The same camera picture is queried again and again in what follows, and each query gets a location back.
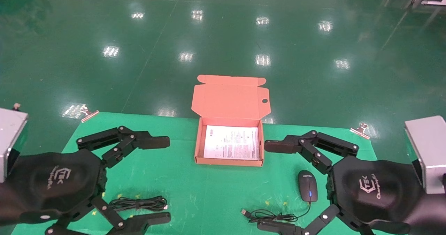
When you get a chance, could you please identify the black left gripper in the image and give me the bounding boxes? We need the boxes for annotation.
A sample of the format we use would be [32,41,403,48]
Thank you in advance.
[0,126,171,235]

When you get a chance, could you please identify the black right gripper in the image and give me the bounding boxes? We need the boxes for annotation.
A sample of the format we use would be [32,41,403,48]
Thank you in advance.
[257,130,446,235]

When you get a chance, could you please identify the black wired computer mouse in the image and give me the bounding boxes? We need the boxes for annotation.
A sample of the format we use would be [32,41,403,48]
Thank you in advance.
[241,170,318,223]

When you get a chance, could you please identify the black data cable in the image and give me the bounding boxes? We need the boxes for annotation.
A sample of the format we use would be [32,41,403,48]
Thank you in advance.
[109,196,168,212]

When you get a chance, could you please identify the open cardboard box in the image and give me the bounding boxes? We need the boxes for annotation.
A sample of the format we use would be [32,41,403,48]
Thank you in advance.
[191,75,270,167]

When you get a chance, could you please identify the green table cloth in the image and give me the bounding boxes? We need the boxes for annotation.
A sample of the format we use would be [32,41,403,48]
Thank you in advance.
[10,112,392,235]

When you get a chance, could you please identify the metal binder clip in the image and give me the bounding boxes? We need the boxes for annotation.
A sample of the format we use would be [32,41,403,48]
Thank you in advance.
[349,123,371,139]
[81,106,100,123]

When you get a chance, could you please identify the white printed instruction sheet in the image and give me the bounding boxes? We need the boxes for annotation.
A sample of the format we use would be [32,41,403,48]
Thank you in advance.
[203,125,261,160]

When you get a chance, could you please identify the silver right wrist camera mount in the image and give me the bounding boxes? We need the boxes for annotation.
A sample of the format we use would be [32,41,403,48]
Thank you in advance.
[404,116,446,195]

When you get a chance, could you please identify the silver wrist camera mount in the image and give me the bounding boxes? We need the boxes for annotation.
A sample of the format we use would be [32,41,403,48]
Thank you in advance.
[0,103,29,183]
[404,116,446,195]

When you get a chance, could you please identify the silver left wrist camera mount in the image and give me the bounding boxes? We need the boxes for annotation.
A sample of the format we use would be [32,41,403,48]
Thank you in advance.
[0,103,29,183]

